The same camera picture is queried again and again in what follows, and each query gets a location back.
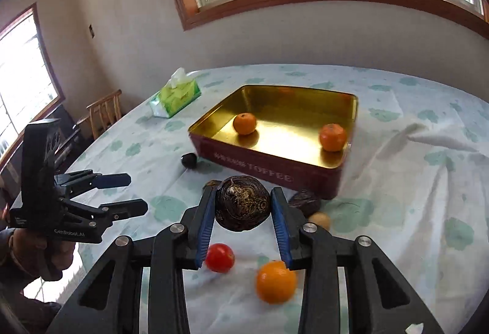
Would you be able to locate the brown longan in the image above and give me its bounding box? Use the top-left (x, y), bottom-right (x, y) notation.
top-left (307, 211), bottom-right (331, 230)

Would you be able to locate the red tomato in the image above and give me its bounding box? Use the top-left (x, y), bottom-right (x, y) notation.
top-left (205, 243), bottom-right (235, 273)

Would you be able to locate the small dark wrinkled fruit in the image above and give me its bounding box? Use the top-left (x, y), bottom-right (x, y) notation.
top-left (203, 180), bottom-right (221, 190)

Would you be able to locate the large dark wrinkled fruit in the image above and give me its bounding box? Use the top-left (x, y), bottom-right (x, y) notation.
top-left (215, 176), bottom-right (272, 232)

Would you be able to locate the large orange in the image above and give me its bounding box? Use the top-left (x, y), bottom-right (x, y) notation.
top-left (255, 260), bottom-right (298, 305)

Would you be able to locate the smooth dark small fruit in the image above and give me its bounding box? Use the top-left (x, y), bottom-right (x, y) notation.
top-left (181, 153), bottom-right (198, 169)

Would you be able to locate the small orange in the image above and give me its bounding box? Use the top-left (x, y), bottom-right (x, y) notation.
top-left (232, 112), bottom-right (257, 136)

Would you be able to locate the person's left hand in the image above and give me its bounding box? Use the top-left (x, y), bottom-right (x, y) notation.
top-left (1, 228), bottom-right (75, 289)

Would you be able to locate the wooden chair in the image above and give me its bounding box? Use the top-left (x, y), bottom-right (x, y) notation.
top-left (73, 90), bottom-right (123, 140)

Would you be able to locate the red gold toffee tin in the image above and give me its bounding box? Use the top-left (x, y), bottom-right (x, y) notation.
top-left (188, 85), bottom-right (359, 200)

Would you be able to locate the side window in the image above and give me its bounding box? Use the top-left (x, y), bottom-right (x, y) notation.
top-left (1, 3), bottom-right (65, 164)

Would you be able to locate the green tissue pack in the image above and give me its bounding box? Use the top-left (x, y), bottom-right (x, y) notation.
top-left (149, 67), bottom-right (201, 119)

